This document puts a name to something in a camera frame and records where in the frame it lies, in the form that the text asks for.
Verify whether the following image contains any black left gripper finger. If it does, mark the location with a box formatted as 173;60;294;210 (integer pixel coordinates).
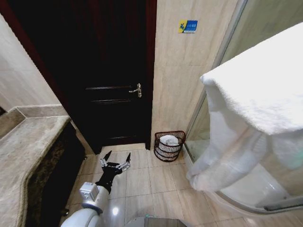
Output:
99;150;112;169
118;152;132;172

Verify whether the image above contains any dark wicker hamper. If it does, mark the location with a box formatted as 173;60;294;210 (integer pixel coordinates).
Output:
154;130;186;162

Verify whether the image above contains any white towel in hamper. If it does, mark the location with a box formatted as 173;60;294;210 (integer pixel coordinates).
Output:
159;134;179;146

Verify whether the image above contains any marble vanity counter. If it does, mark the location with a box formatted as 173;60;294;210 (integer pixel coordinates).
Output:
0;104;86;227

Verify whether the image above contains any dark wooden door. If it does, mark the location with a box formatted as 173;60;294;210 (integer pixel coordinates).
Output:
0;0;158;154

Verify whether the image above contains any blue yellow warning sticker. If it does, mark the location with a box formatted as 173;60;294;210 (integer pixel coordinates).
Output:
178;19;198;34

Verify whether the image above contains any brass door handle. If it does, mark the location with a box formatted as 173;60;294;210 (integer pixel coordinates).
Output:
128;83;143;98

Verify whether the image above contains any glass shower enclosure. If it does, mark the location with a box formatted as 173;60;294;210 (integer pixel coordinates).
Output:
183;0;303;215

